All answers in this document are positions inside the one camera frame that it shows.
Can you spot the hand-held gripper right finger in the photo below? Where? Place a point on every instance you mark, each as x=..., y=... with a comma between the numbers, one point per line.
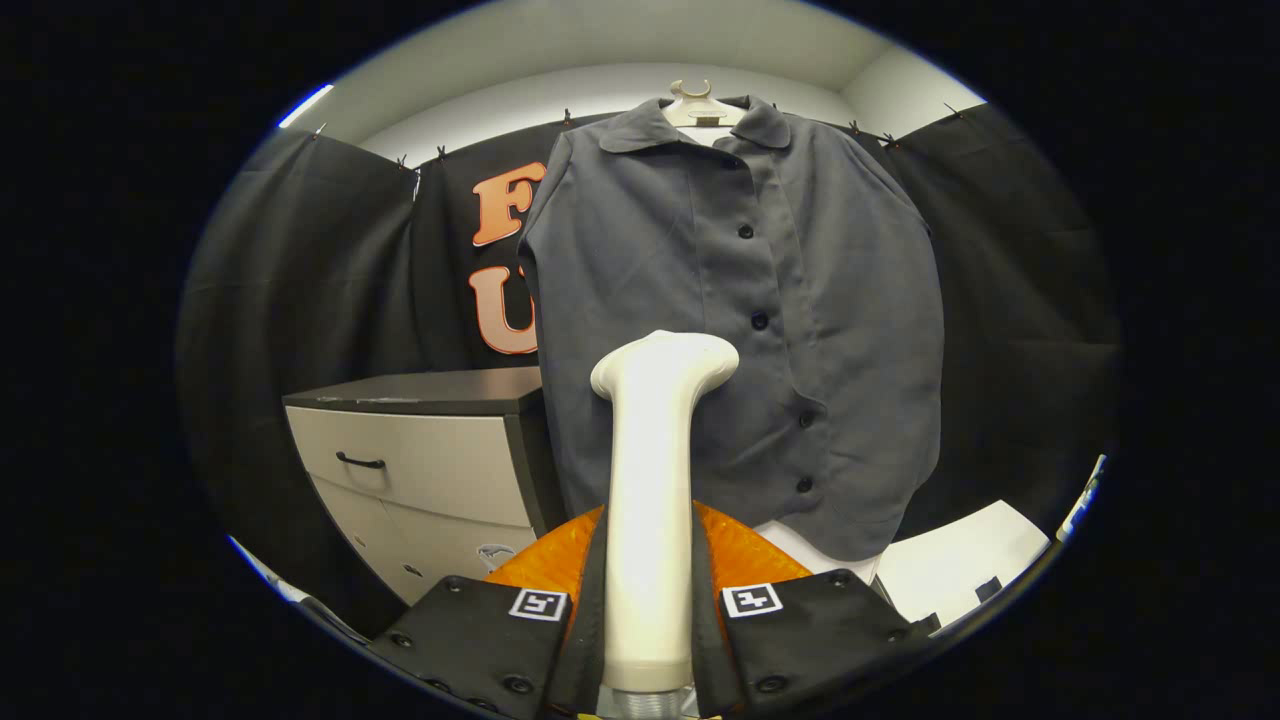
x=820, y=630

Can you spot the narrow ceiling light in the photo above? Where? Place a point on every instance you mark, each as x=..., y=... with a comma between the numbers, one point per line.
x=305, y=105

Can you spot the grey drawer cabinet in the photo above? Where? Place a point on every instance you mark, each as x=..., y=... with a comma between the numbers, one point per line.
x=430, y=450

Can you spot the grey button-up shirt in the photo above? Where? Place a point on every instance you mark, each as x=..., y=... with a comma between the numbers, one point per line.
x=650, y=230

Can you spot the white garment steamer head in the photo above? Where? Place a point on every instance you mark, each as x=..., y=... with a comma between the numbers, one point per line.
x=650, y=500

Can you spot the row of black clips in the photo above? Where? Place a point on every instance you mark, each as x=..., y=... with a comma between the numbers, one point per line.
x=440, y=152

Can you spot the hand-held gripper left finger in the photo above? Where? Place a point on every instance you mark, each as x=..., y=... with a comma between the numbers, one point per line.
x=480, y=630

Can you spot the white table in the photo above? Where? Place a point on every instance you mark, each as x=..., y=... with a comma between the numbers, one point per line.
x=950, y=560

